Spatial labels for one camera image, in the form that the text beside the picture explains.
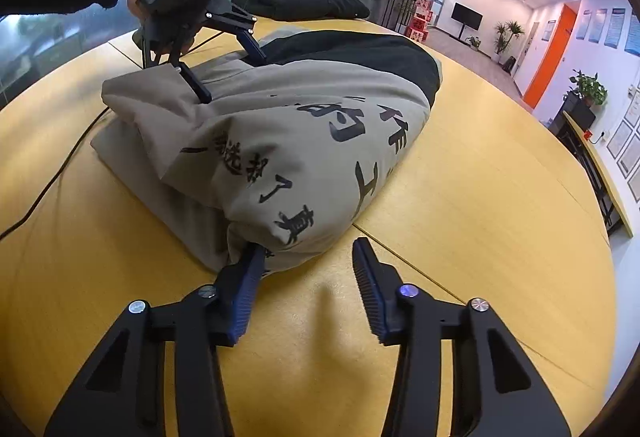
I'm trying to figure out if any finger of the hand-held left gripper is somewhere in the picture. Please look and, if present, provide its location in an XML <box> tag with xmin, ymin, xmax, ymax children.
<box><xmin>142</xmin><ymin>37</ymin><xmax>214</xmax><ymax>105</ymax></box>
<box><xmin>206</xmin><ymin>0</ymin><xmax>269</xmax><ymax>67</ymax></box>

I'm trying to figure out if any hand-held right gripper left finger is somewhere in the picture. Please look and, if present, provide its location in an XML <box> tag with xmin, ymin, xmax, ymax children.
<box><xmin>44</xmin><ymin>242</ymin><xmax>267</xmax><ymax>437</ymax></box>

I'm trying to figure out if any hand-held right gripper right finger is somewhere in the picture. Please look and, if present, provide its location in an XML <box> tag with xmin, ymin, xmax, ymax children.
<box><xmin>351</xmin><ymin>237</ymin><xmax>572</xmax><ymax>437</ymax></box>

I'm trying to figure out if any beige and black jacket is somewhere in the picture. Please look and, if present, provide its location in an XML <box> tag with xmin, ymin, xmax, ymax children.
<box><xmin>91</xmin><ymin>28</ymin><xmax>442</xmax><ymax>274</ymax></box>

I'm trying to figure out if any black plant stand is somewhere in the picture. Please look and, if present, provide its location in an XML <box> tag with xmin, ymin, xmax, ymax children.
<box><xmin>392</xmin><ymin>0</ymin><xmax>416</xmax><ymax>30</ymax></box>

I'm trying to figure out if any stack of red boxes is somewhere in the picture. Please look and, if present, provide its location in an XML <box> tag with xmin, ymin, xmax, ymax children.
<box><xmin>405</xmin><ymin>0</ymin><xmax>433</xmax><ymax>42</ymax></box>

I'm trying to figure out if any black television on stand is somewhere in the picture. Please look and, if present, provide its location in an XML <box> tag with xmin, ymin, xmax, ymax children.
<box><xmin>451</xmin><ymin>2</ymin><xmax>484</xmax><ymax>40</ymax></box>

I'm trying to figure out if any tall potted palm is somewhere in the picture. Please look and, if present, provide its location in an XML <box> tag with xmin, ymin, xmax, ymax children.
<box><xmin>494</xmin><ymin>20</ymin><xmax>523</xmax><ymax>63</ymax></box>

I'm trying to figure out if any long wooden side desk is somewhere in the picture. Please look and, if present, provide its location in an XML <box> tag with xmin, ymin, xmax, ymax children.
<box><xmin>562</xmin><ymin>110</ymin><xmax>635</xmax><ymax>239</ymax></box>

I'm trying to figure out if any black cabinet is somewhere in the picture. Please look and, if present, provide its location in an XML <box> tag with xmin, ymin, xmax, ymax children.
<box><xmin>550</xmin><ymin>92</ymin><xmax>597</xmax><ymax>138</ymax></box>

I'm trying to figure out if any orange door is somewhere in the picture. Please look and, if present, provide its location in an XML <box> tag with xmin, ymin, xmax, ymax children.
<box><xmin>522</xmin><ymin>3</ymin><xmax>581</xmax><ymax>110</ymax></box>

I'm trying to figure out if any leafy potted plant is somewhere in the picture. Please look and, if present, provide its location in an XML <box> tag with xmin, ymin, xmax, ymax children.
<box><xmin>567</xmin><ymin>70</ymin><xmax>608</xmax><ymax>107</ymax></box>

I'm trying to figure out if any black cable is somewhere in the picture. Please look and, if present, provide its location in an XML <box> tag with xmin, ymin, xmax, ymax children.
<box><xmin>0</xmin><ymin>27</ymin><xmax>226</xmax><ymax>242</ymax></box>

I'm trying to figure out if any wall of framed certificates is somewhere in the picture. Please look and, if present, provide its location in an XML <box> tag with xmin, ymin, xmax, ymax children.
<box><xmin>607</xmin><ymin>110</ymin><xmax>640</xmax><ymax>203</ymax></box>

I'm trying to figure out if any row of blue wall posters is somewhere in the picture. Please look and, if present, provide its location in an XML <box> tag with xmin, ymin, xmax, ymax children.
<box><xmin>575</xmin><ymin>7</ymin><xmax>640</xmax><ymax>57</ymax></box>

